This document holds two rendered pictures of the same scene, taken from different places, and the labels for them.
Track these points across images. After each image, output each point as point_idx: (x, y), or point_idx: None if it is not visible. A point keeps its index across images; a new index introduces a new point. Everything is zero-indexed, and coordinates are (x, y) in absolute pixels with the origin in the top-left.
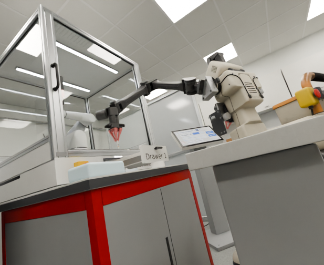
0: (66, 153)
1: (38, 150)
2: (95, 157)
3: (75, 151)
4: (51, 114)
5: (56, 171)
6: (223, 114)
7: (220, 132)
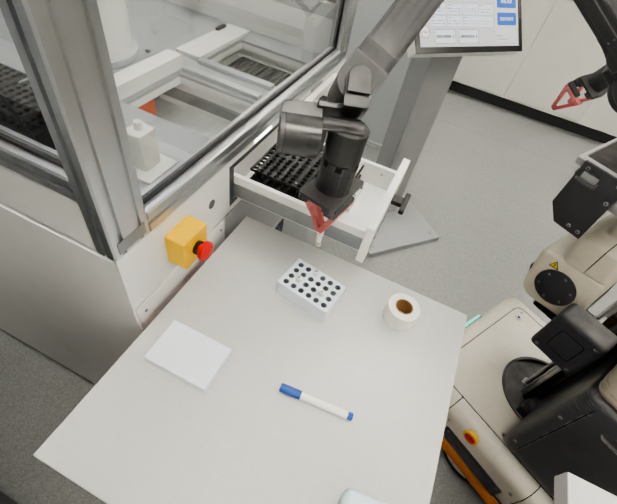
0: (145, 225)
1: (15, 180)
2: (213, 178)
3: (166, 203)
4: (67, 115)
5: (128, 287)
6: None
7: (568, 221)
